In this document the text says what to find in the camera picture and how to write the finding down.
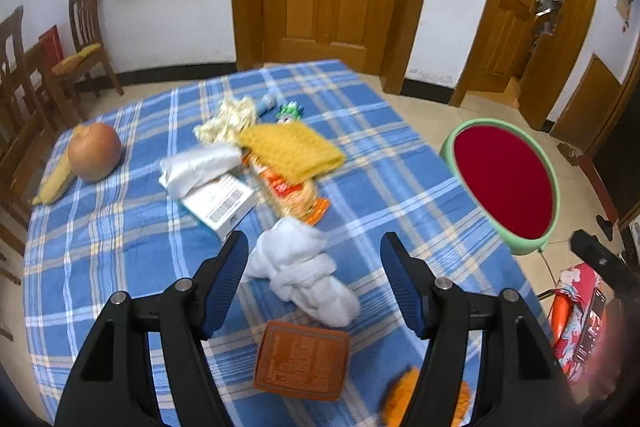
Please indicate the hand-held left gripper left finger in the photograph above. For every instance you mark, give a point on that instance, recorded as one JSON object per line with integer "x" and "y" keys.
{"x": 227, "y": 282}

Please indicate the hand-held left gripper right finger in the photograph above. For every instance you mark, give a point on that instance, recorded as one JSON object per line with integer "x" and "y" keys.
{"x": 402, "y": 287}

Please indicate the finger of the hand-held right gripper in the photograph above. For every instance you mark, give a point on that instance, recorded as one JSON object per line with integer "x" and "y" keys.
{"x": 587, "y": 247}

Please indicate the white barcode box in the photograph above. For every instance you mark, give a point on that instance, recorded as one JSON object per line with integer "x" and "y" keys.
{"x": 220, "y": 207}

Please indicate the white tissue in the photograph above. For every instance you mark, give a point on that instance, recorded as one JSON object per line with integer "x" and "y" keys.
{"x": 310, "y": 277}

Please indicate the brown box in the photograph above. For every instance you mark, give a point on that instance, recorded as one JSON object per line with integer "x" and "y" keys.
{"x": 302, "y": 362}

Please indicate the red basin with green rim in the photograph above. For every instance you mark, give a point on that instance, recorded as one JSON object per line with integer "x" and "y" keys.
{"x": 500, "y": 177}

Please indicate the white plastic tissue pack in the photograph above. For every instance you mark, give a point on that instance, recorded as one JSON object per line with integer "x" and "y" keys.
{"x": 195, "y": 167}

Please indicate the red floral cushion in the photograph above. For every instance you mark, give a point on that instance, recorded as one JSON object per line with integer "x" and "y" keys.
{"x": 575, "y": 282}

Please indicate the orange plastic tube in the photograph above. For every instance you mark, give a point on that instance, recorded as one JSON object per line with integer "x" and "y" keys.
{"x": 559, "y": 317}

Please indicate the brown slippers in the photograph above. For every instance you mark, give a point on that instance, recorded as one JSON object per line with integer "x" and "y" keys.
{"x": 570, "y": 153}

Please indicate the orange snack packet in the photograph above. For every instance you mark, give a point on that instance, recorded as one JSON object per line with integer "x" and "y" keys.
{"x": 295, "y": 202}

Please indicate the blue plaid tablecloth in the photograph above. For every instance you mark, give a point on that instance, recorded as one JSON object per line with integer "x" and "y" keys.
{"x": 400, "y": 157}

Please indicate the wooden cabinet panel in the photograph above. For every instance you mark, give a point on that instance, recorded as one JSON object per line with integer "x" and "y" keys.
{"x": 587, "y": 102}

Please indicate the yellow knitted cloth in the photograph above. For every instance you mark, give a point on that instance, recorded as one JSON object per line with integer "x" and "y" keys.
{"x": 295, "y": 152}

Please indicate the cream crumpled wrapper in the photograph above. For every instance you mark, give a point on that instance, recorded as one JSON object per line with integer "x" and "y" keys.
{"x": 227, "y": 122}

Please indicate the small green bottle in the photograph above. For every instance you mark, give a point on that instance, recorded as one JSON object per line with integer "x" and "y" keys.
{"x": 290, "y": 113}

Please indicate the small blue tube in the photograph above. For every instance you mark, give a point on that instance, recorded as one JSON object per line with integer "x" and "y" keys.
{"x": 266, "y": 104}

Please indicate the red yellow apple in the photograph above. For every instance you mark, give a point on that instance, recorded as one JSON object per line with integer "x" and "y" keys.
{"x": 95, "y": 152}

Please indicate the yellow banana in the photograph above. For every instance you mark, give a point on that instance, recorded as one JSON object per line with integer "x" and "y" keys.
{"x": 52, "y": 187}

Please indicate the open wooden door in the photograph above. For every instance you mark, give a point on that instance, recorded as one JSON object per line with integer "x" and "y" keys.
{"x": 510, "y": 7}

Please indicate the yellow seat cushion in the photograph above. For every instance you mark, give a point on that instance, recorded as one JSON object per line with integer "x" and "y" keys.
{"x": 75, "y": 59}

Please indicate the red board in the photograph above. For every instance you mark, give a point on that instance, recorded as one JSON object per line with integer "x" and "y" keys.
{"x": 51, "y": 44}

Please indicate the wooden chair with cushion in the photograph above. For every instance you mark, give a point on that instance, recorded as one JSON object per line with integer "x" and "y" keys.
{"x": 85, "y": 17}

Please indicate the wall poster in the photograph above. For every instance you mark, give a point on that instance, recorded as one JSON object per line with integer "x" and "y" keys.
{"x": 625, "y": 2}

